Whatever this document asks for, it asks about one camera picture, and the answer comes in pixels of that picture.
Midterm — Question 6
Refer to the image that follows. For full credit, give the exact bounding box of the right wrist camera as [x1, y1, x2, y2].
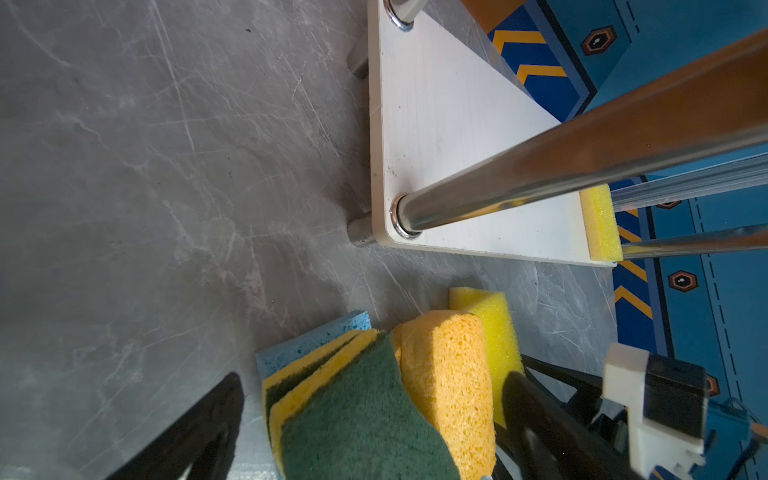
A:
[599, 343, 754, 480]

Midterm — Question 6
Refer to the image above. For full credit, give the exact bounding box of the white two-tier metal shelf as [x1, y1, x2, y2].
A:
[347, 1, 767, 267]

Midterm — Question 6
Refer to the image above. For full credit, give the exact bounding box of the green scrub sponge top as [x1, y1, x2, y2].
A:
[267, 329, 459, 479]

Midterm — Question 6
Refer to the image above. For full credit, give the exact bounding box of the blue sponge bottom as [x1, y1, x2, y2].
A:
[255, 310, 371, 380]

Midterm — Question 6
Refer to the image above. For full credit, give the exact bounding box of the orange cellulose sponge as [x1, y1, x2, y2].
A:
[392, 310, 496, 479]

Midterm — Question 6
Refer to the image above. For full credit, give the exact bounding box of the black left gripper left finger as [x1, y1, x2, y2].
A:
[109, 372, 244, 479]

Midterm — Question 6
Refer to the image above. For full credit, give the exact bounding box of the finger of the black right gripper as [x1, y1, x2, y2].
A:
[522, 355, 603, 414]

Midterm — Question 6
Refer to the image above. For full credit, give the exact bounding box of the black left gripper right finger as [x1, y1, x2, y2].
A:
[502, 372, 640, 479]

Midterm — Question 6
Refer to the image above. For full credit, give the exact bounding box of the yellow green sponge middle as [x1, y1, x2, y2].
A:
[262, 330, 362, 422]

